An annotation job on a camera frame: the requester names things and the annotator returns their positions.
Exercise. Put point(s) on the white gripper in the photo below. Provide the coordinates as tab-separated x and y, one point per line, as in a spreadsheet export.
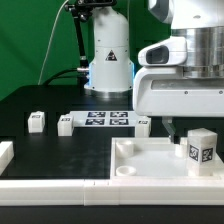
166	93

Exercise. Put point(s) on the white square table top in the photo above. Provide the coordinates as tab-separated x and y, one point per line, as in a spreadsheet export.
146	158

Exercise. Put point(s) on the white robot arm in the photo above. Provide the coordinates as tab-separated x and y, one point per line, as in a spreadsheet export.
118	41

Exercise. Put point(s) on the white base tag plate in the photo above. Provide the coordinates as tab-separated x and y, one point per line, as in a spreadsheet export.
104	118

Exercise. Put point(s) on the white U-shaped obstacle fence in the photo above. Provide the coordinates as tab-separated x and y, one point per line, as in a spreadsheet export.
191	191

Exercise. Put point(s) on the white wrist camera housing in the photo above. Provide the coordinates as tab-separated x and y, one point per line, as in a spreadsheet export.
169	52

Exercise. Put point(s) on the black camera stand pole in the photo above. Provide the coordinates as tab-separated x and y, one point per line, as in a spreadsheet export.
81	11

